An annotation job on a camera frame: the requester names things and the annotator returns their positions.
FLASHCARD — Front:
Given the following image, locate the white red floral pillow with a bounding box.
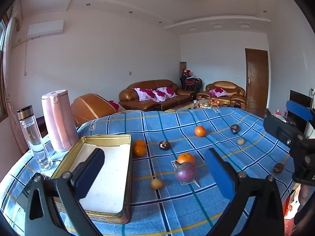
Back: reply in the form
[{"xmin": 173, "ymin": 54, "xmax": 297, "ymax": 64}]
[
  {"xmin": 108, "ymin": 100, "xmax": 126, "ymax": 112},
  {"xmin": 153, "ymin": 87, "xmax": 178, "ymax": 102},
  {"xmin": 209, "ymin": 88, "xmax": 229, "ymax": 97},
  {"xmin": 134, "ymin": 88, "xmax": 159, "ymax": 102}
]

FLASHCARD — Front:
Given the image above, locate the brown leather armchair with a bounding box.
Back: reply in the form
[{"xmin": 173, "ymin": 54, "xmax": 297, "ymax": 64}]
[
  {"xmin": 199, "ymin": 81, "xmax": 247, "ymax": 110},
  {"xmin": 71, "ymin": 93, "xmax": 126, "ymax": 127}
]

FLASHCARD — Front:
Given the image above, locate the wooden coffee table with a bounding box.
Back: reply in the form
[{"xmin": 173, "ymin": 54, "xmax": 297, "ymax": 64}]
[{"xmin": 165, "ymin": 100, "xmax": 237, "ymax": 112}]

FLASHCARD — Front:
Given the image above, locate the stack of dark chairs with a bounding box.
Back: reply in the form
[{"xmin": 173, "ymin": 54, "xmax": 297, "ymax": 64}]
[{"xmin": 181, "ymin": 75, "xmax": 203, "ymax": 92}]

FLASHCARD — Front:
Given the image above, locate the black television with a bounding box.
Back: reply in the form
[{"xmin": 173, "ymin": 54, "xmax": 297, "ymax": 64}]
[{"xmin": 289, "ymin": 90, "xmax": 312, "ymax": 133}]

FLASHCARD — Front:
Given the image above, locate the purple round fruit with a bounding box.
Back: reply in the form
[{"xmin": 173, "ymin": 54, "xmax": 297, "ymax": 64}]
[{"xmin": 172, "ymin": 160, "xmax": 201, "ymax": 188}]

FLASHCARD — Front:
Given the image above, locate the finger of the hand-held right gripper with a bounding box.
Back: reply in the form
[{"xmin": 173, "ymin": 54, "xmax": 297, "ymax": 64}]
[
  {"xmin": 263, "ymin": 115, "xmax": 315, "ymax": 156},
  {"xmin": 287, "ymin": 100, "xmax": 315, "ymax": 122}
]

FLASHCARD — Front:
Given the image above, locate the blue plaid tablecloth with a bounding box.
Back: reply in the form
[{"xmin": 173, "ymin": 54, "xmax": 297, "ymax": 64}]
[{"xmin": 0, "ymin": 107, "xmax": 302, "ymax": 236}]

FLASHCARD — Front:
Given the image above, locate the black smartphone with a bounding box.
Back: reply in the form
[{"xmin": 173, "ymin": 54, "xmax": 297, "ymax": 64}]
[{"xmin": 15, "ymin": 177, "xmax": 33, "ymax": 206}]

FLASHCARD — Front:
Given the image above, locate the clear glass water bottle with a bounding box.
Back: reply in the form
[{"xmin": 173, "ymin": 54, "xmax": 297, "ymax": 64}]
[{"xmin": 17, "ymin": 105, "xmax": 54, "ymax": 171}]

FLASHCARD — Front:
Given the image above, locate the pink electric kettle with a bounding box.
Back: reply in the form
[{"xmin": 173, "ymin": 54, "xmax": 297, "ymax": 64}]
[{"xmin": 41, "ymin": 90, "xmax": 79, "ymax": 152}]

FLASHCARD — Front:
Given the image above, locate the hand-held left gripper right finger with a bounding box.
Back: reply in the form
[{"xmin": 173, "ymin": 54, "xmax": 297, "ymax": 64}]
[{"xmin": 204, "ymin": 148, "xmax": 286, "ymax": 236}]

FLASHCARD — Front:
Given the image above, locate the gold metal tin tray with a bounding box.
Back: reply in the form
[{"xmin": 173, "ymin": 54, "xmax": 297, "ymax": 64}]
[{"xmin": 50, "ymin": 134, "xmax": 133, "ymax": 225}]

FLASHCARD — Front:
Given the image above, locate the brown wooden door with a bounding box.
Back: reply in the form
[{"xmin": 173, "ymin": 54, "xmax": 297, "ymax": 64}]
[{"xmin": 245, "ymin": 48, "xmax": 269, "ymax": 111}]

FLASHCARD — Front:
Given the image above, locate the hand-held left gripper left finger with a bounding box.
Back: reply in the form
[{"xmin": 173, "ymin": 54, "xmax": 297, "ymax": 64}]
[{"xmin": 25, "ymin": 148, "xmax": 106, "ymax": 236}]

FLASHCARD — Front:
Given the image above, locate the white wall air conditioner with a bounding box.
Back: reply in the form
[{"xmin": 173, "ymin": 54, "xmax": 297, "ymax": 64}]
[{"xmin": 28, "ymin": 20, "xmax": 64, "ymax": 40}]

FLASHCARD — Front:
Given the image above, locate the red white carton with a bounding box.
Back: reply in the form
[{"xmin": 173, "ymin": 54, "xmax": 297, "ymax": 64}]
[{"xmin": 283, "ymin": 184, "xmax": 302, "ymax": 219}]

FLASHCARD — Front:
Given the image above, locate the brown leather three-seat sofa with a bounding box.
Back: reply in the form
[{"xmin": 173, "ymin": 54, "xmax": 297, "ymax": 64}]
[{"xmin": 119, "ymin": 80, "xmax": 197, "ymax": 112}]

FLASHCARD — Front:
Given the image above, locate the person's right hand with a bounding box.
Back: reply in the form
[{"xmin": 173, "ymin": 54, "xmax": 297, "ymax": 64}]
[{"xmin": 300, "ymin": 185, "xmax": 311, "ymax": 202}]

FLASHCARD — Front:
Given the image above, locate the window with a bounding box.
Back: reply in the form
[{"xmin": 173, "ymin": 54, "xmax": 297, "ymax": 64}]
[{"xmin": 0, "ymin": 12, "xmax": 10, "ymax": 123}]

